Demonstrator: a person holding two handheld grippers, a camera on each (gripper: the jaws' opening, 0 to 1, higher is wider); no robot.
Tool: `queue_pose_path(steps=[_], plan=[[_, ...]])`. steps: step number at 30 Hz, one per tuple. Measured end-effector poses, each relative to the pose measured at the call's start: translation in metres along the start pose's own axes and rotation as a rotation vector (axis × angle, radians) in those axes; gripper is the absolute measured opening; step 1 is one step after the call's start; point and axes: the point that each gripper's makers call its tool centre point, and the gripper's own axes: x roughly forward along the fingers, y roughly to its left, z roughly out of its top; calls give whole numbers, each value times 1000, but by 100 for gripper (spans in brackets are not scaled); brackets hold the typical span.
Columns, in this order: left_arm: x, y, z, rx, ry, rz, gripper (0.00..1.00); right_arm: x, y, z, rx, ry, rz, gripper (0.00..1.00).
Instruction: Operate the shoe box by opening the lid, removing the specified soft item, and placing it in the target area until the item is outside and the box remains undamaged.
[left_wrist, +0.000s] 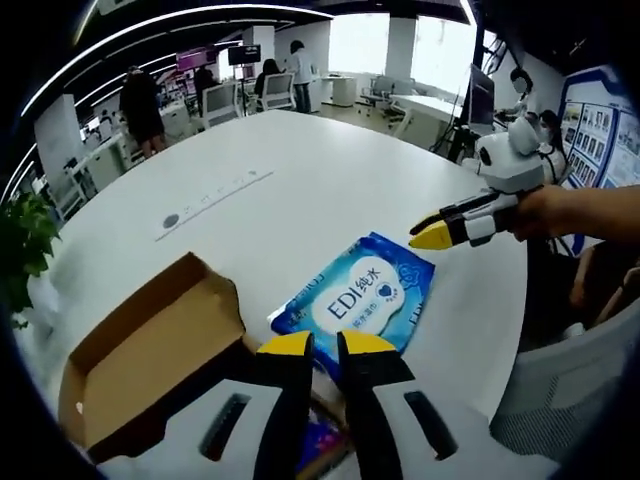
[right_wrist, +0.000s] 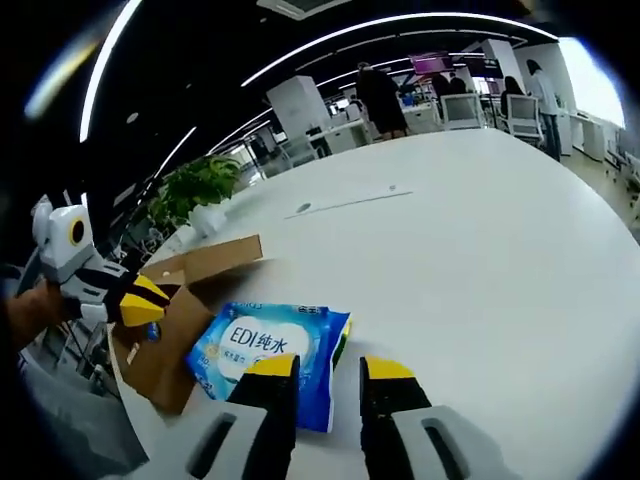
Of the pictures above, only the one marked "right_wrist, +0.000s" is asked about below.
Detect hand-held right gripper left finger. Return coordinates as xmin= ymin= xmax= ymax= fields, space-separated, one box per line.
xmin=184 ymin=352 xmax=302 ymax=480

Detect green silver soft packet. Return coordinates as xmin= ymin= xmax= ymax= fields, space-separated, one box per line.
xmin=332 ymin=317 xmax=355 ymax=369

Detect pink screen monitor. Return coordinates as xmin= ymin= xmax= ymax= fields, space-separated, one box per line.
xmin=409 ymin=52 xmax=451 ymax=75

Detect green potted plant white pot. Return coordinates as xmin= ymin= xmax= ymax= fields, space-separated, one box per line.
xmin=148 ymin=154 xmax=244 ymax=237

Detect white office chair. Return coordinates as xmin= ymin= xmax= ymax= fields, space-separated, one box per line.
xmin=440 ymin=92 xmax=485 ymax=131
xmin=507 ymin=94 xmax=544 ymax=147

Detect person's left hand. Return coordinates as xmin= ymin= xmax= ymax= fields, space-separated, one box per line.
xmin=28 ymin=281 xmax=77 ymax=330

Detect ceiling light strips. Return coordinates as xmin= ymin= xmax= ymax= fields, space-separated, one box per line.
xmin=79 ymin=0 xmax=559 ymax=181

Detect blue white wipes soft pack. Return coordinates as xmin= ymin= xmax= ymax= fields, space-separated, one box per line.
xmin=185 ymin=301 xmax=352 ymax=434

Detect brown cardboard shoe box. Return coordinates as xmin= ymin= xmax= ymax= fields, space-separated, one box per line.
xmin=110 ymin=233 xmax=265 ymax=416

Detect ceiling air conditioner vent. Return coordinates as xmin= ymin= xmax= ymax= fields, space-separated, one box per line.
xmin=257 ymin=0 xmax=351 ymax=21

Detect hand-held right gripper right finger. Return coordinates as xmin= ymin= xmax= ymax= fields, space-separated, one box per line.
xmin=358 ymin=354 xmax=511 ymax=480

